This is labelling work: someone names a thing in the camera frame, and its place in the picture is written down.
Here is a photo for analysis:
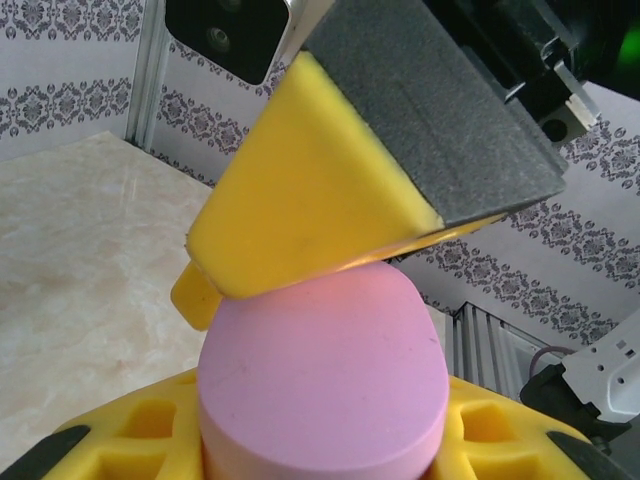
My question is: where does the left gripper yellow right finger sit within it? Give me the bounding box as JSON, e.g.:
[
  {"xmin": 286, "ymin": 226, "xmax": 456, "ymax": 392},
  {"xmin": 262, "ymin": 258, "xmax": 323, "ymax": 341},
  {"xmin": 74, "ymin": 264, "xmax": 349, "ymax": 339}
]
[{"xmin": 432, "ymin": 374, "xmax": 626, "ymax": 480}]

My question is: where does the pink earbud charging case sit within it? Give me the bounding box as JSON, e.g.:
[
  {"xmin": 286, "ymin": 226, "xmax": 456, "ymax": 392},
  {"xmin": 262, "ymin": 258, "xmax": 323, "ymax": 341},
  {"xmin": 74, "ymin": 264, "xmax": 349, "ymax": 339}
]
[{"xmin": 195, "ymin": 260, "xmax": 451, "ymax": 480}]

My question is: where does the aluminium frame post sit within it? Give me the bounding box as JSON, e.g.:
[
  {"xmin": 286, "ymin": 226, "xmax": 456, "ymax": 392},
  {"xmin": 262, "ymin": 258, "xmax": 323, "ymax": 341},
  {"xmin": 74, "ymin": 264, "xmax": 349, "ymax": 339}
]
[
  {"xmin": 447, "ymin": 298, "xmax": 506, "ymax": 401},
  {"xmin": 125, "ymin": 0, "xmax": 174, "ymax": 151}
]

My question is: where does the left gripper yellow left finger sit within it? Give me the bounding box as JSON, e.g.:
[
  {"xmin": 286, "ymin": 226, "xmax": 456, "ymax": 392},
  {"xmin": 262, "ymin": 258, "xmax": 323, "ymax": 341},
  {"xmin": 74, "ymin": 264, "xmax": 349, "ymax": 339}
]
[{"xmin": 0, "ymin": 367, "xmax": 209, "ymax": 480}]

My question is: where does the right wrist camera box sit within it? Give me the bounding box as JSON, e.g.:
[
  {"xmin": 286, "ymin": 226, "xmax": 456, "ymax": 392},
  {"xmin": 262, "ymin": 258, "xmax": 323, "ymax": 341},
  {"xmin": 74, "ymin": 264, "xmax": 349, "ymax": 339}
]
[{"xmin": 164, "ymin": 0, "xmax": 334, "ymax": 87}]

